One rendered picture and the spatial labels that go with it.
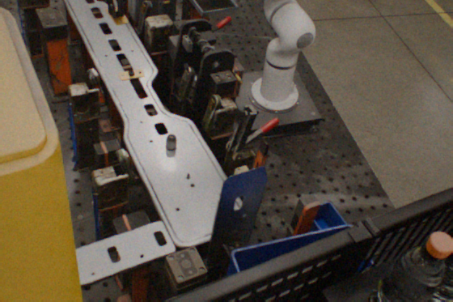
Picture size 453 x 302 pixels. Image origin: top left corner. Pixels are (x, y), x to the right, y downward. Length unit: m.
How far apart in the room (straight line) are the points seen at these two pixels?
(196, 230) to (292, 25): 0.78
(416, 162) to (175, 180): 2.03
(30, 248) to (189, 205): 1.19
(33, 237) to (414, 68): 3.79
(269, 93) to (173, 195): 0.76
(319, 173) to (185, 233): 0.76
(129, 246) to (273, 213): 0.64
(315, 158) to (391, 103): 1.61
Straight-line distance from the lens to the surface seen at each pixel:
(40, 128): 0.19
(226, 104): 1.58
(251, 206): 1.18
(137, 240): 1.34
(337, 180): 1.97
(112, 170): 1.41
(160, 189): 1.43
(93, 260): 1.31
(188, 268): 1.23
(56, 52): 2.00
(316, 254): 0.72
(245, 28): 2.57
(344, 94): 3.48
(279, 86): 1.99
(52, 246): 0.23
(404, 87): 3.73
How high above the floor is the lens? 2.13
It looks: 46 degrees down
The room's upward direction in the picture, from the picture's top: 11 degrees clockwise
